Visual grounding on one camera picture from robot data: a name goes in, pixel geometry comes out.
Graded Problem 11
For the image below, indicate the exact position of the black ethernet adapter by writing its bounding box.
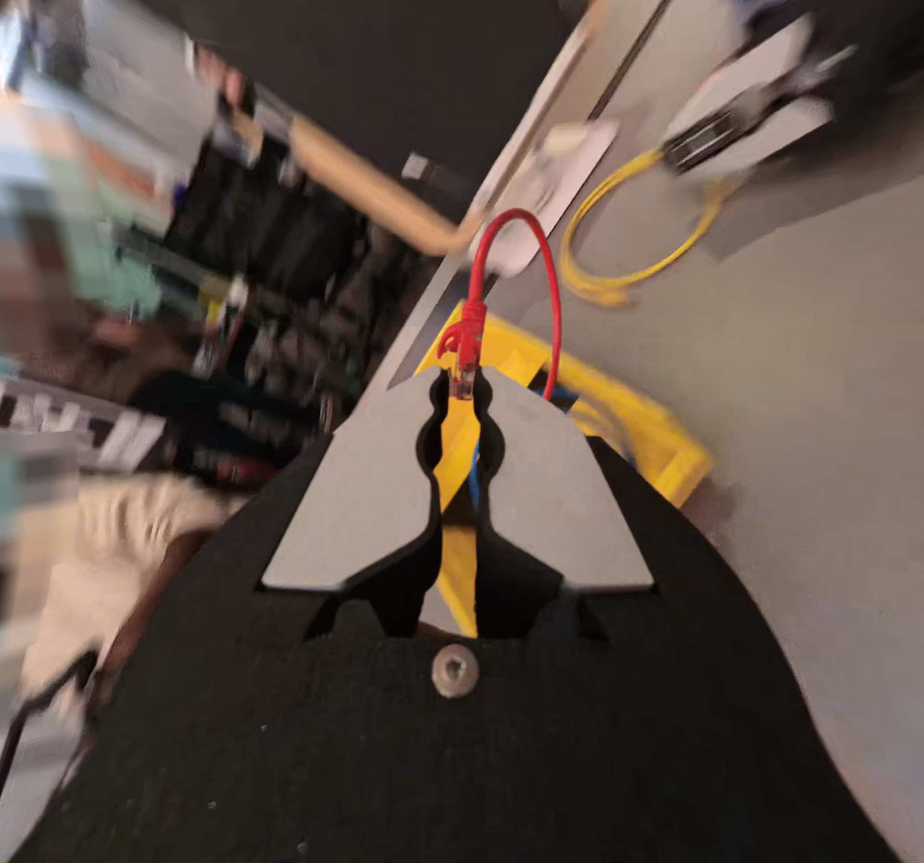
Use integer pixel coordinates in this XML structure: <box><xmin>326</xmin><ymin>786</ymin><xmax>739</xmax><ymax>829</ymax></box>
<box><xmin>659</xmin><ymin>108</ymin><xmax>760</xmax><ymax>176</ymax></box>

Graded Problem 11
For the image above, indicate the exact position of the white board stand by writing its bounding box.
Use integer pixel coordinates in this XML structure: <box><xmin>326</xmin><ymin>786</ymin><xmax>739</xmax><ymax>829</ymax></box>
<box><xmin>461</xmin><ymin>119</ymin><xmax>623</xmax><ymax>281</ymax></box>

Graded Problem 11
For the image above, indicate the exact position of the yellow ethernet cable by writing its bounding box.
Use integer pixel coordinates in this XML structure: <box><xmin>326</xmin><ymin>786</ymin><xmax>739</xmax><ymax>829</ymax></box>
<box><xmin>558</xmin><ymin>147</ymin><xmax>728</xmax><ymax>308</ymax></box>

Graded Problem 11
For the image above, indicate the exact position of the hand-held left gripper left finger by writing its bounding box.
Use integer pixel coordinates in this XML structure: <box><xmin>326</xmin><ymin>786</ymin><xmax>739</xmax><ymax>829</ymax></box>
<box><xmin>260</xmin><ymin>368</ymin><xmax>443</xmax><ymax>636</ymax></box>

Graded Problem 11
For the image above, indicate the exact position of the yellow plastic bin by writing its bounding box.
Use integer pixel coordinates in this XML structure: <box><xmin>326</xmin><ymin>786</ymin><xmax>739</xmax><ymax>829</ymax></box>
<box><xmin>411</xmin><ymin>298</ymin><xmax>717</xmax><ymax>642</ymax></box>

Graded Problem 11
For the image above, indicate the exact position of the blue ethernet cable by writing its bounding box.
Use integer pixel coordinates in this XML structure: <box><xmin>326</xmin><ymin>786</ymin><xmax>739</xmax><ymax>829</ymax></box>
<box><xmin>466</xmin><ymin>385</ymin><xmax>580</xmax><ymax>519</ymax></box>

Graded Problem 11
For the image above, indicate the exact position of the person's left forearm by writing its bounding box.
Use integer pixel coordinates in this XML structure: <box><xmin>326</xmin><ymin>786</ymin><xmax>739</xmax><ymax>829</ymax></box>
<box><xmin>101</xmin><ymin>527</ymin><xmax>219</xmax><ymax>678</ymax></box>

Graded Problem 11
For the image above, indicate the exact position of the red ethernet cable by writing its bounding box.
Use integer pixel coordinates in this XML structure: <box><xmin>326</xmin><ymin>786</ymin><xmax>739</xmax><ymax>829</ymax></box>
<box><xmin>435</xmin><ymin>207</ymin><xmax>565</xmax><ymax>403</ymax></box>

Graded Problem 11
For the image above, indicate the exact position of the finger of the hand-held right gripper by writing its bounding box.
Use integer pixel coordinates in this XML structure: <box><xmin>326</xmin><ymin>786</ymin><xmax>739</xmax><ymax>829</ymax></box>
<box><xmin>666</xmin><ymin>14</ymin><xmax>818</xmax><ymax>136</ymax></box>
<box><xmin>704</xmin><ymin>98</ymin><xmax>836</xmax><ymax>176</ymax></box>

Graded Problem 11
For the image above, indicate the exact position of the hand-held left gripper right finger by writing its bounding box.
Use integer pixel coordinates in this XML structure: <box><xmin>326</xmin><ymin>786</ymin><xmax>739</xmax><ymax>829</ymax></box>
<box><xmin>473</xmin><ymin>365</ymin><xmax>656</xmax><ymax>636</ymax></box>

